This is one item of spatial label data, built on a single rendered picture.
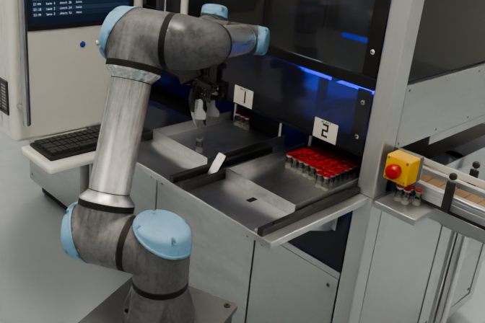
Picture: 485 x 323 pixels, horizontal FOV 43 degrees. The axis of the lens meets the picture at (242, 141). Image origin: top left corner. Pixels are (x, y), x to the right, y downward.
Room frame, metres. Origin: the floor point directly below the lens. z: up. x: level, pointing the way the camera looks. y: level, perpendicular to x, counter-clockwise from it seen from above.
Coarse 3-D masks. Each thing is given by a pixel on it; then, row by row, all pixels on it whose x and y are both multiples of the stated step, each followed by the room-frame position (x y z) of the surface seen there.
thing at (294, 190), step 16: (304, 144) 1.82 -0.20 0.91; (256, 160) 1.66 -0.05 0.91; (272, 160) 1.71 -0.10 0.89; (240, 176) 1.53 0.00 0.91; (256, 176) 1.61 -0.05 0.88; (272, 176) 1.62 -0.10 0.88; (288, 176) 1.63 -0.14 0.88; (256, 192) 1.49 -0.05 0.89; (272, 192) 1.46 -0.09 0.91; (288, 192) 1.53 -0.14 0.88; (304, 192) 1.54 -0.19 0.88; (320, 192) 1.55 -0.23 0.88; (336, 192) 1.52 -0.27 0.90; (288, 208) 1.41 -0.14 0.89
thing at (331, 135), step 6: (318, 120) 1.69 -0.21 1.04; (324, 120) 1.68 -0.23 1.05; (318, 126) 1.69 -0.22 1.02; (324, 126) 1.68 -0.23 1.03; (330, 126) 1.66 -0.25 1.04; (336, 126) 1.65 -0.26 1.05; (318, 132) 1.69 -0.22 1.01; (324, 132) 1.67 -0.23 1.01; (330, 132) 1.66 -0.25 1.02; (336, 132) 1.65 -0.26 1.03; (324, 138) 1.67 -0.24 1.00; (330, 138) 1.66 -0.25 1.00
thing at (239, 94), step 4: (236, 88) 1.93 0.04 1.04; (240, 88) 1.92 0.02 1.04; (244, 88) 1.91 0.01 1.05; (236, 92) 1.93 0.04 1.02; (240, 92) 1.92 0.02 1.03; (244, 92) 1.91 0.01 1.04; (248, 92) 1.89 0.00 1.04; (252, 92) 1.88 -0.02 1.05; (236, 96) 1.93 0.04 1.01; (240, 96) 1.92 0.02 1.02; (244, 96) 1.90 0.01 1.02; (248, 96) 1.89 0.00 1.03; (252, 96) 1.88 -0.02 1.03; (236, 100) 1.93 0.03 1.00; (240, 100) 1.91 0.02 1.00; (248, 100) 1.89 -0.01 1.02; (252, 100) 1.88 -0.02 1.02; (240, 104) 1.91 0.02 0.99; (244, 104) 1.90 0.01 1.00; (248, 104) 1.89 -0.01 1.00; (252, 104) 1.88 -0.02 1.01
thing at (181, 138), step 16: (224, 112) 2.03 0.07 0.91; (160, 128) 1.83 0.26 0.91; (176, 128) 1.87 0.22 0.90; (192, 128) 1.92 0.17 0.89; (208, 128) 1.95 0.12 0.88; (224, 128) 1.96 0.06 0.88; (240, 128) 1.98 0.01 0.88; (176, 144) 1.73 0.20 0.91; (192, 144) 1.80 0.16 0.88; (208, 144) 1.81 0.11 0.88; (224, 144) 1.82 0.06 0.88; (240, 144) 1.84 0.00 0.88; (256, 144) 1.78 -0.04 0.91; (272, 144) 1.83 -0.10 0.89; (192, 160) 1.67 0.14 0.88; (208, 160) 1.63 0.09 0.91
